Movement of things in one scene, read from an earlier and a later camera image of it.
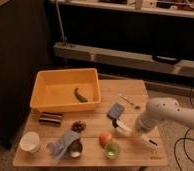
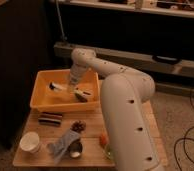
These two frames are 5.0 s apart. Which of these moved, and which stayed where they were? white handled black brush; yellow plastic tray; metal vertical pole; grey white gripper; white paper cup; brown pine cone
Moved: grey white gripper; white handled black brush
Stayed: yellow plastic tray; metal vertical pole; brown pine cone; white paper cup
